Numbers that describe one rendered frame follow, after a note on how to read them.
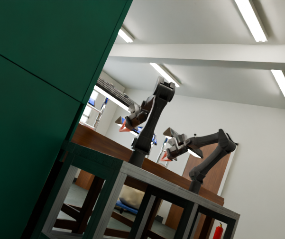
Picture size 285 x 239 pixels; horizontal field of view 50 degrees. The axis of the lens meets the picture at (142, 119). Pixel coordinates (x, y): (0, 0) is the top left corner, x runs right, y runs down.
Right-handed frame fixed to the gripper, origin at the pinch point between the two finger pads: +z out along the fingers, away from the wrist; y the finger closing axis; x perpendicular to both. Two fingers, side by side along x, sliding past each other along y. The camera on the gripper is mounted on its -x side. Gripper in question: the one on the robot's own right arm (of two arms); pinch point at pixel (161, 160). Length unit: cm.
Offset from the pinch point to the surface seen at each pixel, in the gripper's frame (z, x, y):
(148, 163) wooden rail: -4.3, 13.7, 28.0
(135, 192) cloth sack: 157, -86, -215
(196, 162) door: 119, -187, -424
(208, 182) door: 107, -134, -424
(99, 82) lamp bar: -3, -31, 61
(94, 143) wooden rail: -2, 16, 73
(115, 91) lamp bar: -3, -33, 45
